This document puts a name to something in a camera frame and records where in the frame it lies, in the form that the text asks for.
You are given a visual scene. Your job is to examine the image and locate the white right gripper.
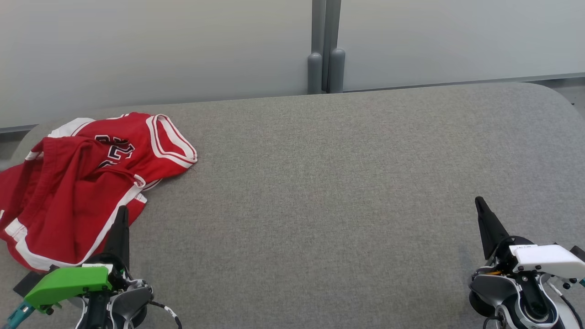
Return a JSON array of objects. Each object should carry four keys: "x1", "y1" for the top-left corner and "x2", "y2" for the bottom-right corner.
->
[{"x1": 474, "y1": 196, "x2": 585, "y2": 279}]

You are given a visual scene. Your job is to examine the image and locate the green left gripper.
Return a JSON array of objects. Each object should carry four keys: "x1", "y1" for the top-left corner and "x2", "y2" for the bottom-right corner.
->
[{"x1": 25, "y1": 206, "x2": 130, "y2": 316}]

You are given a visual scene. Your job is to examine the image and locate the red white-trimmed basketball shorts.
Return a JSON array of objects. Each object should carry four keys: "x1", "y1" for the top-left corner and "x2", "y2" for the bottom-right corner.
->
[{"x1": 0, "y1": 137, "x2": 148, "y2": 271}]

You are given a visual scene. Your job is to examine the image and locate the red basketball jersey black numbers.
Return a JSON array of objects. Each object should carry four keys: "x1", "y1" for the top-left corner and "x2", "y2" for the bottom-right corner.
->
[{"x1": 48, "y1": 112, "x2": 198, "y2": 183}]

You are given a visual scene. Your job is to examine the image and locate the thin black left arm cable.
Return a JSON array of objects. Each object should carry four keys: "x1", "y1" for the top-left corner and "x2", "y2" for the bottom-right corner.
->
[{"x1": 149, "y1": 299, "x2": 183, "y2": 329}]

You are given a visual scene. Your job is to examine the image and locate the teal left camera cable plug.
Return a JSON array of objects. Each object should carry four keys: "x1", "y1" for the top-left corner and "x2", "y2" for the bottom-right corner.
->
[{"x1": 4, "y1": 302, "x2": 36, "y2": 329}]

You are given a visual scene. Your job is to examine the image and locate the grey partition post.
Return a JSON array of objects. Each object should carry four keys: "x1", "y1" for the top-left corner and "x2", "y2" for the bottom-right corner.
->
[{"x1": 307, "y1": 0, "x2": 346, "y2": 94}]

